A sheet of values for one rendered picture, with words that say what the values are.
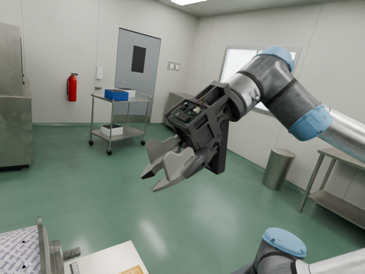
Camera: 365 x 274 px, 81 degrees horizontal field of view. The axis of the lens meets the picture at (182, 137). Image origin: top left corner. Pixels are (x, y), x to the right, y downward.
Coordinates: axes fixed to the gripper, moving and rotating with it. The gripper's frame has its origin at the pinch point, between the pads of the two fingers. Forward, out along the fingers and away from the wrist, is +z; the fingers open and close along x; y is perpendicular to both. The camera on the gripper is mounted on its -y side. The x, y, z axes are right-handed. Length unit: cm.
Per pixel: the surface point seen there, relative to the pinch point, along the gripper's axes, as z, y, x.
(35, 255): 15.8, 8.1, 4.4
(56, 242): 15.3, 4.8, 1.1
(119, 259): 24, -38, -24
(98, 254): 29, -34, -29
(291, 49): -309, -156, -181
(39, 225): 14.3, 8.8, 1.4
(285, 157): -172, -247, -111
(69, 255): 16.4, 1.0, 0.5
